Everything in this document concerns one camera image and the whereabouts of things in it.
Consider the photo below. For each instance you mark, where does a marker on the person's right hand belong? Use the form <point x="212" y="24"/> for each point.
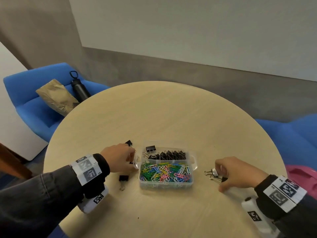
<point x="241" y="173"/>

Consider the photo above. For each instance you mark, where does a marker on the person's left hand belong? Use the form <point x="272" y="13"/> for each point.
<point x="117" y="157"/>

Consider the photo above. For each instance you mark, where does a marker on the person's right thumb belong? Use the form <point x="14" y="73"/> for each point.
<point x="226" y="187"/>

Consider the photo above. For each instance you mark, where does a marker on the person's left thumb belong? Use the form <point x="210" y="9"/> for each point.
<point x="127" y="169"/>

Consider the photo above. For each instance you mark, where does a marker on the black binder clip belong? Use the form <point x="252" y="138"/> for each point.
<point x="123" y="178"/>
<point x="150" y="148"/>
<point x="128" y="143"/>
<point x="213" y="173"/>

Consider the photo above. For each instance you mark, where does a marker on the person's left forearm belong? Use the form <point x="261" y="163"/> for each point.
<point x="37" y="198"/>

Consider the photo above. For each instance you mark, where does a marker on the person's right forearm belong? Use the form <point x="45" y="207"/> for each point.
<point x="294" y="215"/>

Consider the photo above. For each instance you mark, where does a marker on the pile of coloured paper clips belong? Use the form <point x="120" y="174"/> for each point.
<point x="165" y="172"/>

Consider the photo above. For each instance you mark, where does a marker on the white marker wristband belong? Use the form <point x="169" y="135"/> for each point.
<point x="86" y="169"/>
<point x="284" y="193"/>

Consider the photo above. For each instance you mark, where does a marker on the clear plastic storage box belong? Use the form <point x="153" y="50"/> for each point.
<point x="192" y="166"/>

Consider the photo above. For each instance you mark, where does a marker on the row of black binder clips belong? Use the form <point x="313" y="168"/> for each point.
<point x="170" y="155"/>

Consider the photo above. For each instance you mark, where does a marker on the pink plastic object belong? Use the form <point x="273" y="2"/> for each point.
<point x="303" y="177"/>

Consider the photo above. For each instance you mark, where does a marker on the blue sofa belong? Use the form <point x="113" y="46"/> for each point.
<point x="292" y="141"/>

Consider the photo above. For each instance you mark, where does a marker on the black water bottle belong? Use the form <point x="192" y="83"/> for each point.
<point x="79" y="89"/>

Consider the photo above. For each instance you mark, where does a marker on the brown paper bag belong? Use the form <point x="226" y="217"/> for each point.
<point x="57" y="96"/>

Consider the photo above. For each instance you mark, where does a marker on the brown wooden furniture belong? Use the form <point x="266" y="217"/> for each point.
<point x="12" y="163"/>

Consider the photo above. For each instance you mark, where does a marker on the blue armchair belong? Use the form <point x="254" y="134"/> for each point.
<point x="29" y="106"/>

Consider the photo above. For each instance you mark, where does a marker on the white board panel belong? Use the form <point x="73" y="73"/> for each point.
<point x="14" y="116"/>

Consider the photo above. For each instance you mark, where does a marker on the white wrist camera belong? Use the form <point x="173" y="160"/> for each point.
<point x="95" y="200"/>
<point x="256" y="214"/>

